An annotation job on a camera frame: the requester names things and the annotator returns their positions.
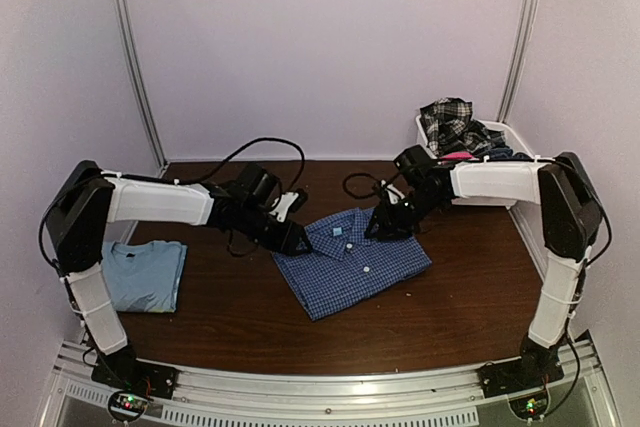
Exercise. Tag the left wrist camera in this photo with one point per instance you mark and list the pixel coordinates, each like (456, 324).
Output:
(288, 203)

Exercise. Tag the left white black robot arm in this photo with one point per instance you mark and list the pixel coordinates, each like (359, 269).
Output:
(253, 204)

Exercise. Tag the dark plaid shirt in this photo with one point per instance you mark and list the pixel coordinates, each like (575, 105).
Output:
(449, 126)

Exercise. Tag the light blue printed t-shirt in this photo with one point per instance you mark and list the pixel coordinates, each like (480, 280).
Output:
(144, 278)

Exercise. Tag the pink garment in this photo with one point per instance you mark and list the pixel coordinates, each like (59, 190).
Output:
(457, 156)

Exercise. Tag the navy blue garment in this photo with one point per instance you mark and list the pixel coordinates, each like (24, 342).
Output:
(499, 153)

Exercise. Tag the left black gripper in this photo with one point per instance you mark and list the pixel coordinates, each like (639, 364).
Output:
(286, 241)

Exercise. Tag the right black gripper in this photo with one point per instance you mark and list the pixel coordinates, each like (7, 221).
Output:
(388, 225)

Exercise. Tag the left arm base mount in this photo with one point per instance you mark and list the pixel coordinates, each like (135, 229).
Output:
(136, 394)

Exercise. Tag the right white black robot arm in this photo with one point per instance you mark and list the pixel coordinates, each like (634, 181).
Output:
(571, 215)

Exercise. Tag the left aluminium frame post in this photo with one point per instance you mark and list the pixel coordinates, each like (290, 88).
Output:
(125, 26)

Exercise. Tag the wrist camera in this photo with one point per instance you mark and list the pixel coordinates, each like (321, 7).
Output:
(288, 203)
(390, 193)

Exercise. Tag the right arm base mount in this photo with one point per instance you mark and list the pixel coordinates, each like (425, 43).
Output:
(520, 382)

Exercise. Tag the blue dotted shirt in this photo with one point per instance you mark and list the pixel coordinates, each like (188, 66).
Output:
(345, 267)

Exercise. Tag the aluminium frame post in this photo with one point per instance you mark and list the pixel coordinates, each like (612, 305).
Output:
(125, 26)
(516, 66)

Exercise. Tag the front aluminium frame rail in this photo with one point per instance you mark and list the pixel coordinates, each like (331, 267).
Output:
(205, 397)

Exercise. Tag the right aluminium frame post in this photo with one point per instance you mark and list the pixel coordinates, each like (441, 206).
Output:
(516, 66)

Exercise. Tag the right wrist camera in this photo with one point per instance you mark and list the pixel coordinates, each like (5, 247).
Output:
(390, 193)

